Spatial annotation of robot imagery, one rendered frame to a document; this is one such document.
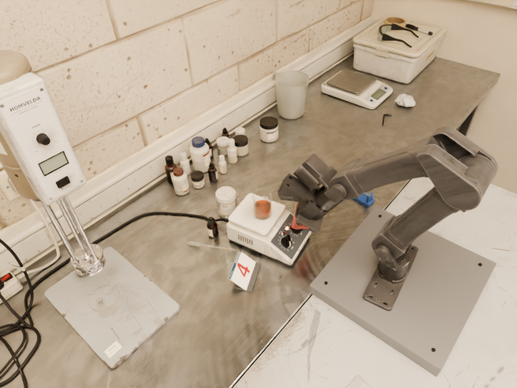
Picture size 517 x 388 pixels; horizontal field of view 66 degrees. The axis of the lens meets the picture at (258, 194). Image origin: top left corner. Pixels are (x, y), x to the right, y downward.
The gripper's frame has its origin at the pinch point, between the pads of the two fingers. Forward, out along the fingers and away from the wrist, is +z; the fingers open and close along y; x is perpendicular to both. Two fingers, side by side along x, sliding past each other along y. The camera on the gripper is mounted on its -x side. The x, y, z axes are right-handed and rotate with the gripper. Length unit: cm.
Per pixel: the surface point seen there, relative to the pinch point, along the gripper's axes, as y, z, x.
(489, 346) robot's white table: 18, -20, 44
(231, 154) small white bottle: -27.1, 18.9, -22.4
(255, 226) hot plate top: 5.2, 2.0, -9.8
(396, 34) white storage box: -120, -3, 19
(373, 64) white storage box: -105, 7, 16
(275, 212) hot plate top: -1.0, 0.9, -6.2
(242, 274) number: 16.6, 6.9, -7.2
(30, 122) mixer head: 29, -30, -54
